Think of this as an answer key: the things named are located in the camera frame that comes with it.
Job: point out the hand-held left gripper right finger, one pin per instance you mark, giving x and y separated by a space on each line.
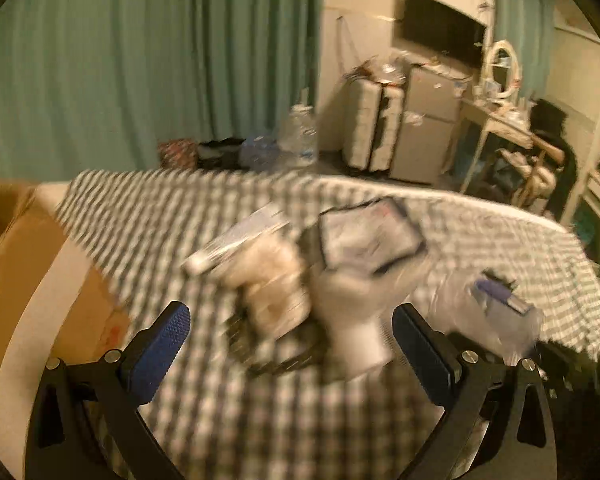
425 360

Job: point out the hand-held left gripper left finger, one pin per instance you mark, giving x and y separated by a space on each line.
159 352

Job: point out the white bear figurine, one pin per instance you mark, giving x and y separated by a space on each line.
270 280

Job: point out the brown cardboard box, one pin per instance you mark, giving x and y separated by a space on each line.
35 280

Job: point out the crumpled clear plastic bag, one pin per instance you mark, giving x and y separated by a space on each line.
495 310

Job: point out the checked bed sheet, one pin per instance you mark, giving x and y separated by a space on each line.
180 230

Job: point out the white grey tube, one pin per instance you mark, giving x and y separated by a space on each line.
235 242

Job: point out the clear pouch with black charger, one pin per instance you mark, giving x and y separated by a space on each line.
370 235

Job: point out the patterned bag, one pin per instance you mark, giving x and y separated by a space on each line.
178 154

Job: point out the dark floor bag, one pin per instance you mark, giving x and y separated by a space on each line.
220 154

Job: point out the blue lying water bottle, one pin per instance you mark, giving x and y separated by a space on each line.
261 152

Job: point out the grey mini fridge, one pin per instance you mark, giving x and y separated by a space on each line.
427 125

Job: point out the white dressing table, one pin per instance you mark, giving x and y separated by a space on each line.
495 135

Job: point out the chair with clothes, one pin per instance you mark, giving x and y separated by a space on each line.
550 160

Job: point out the white suitcase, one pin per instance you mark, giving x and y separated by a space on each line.
372 125

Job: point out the large clear water bottle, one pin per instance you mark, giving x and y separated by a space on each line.
299 135

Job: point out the plastic bags on suitcase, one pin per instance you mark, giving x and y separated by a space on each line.
380 70

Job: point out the white oval vanity mirror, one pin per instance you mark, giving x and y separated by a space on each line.
502 70

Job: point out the black television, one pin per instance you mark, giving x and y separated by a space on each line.
442 27

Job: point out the narrow green curtain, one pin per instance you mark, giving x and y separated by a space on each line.
522 10

